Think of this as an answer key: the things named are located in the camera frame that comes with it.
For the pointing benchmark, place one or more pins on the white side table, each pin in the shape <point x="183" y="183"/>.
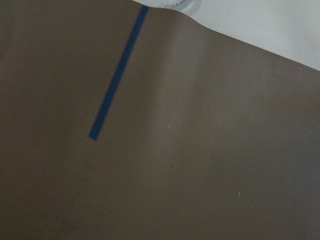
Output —
<point x="288" y="28"/>

